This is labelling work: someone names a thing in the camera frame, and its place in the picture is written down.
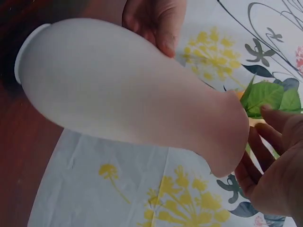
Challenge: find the person's left hand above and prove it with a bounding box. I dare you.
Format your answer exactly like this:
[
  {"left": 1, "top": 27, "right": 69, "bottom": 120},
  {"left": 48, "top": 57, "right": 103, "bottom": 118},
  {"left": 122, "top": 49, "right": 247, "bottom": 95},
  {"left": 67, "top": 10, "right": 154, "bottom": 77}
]
[{"left": 121, "top": 0, "right": 187, "bottom": 59}]

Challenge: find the pink and white ceramic vase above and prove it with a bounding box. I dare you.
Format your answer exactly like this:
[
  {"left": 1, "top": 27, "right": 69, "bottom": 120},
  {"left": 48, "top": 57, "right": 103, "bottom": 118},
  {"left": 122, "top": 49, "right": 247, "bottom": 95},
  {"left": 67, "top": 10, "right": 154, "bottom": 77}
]
[{"left": 13, "top": 17, "right": 251, "bottom": 179}]

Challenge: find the pale blue artificial rose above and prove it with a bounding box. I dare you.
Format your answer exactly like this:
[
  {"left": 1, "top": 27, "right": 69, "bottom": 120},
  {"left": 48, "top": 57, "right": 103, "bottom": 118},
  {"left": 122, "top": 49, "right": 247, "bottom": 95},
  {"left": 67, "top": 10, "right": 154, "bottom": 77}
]
[{"left": 239, "top": 75, "right": 303, "bottom": 163}]

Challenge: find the person's right hand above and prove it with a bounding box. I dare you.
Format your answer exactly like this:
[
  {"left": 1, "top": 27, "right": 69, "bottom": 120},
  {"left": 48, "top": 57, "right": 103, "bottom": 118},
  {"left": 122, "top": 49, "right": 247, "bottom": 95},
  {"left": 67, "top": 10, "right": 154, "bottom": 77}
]
[{"left": 233, "top": 104, "right": 303, "bottom": 219}]

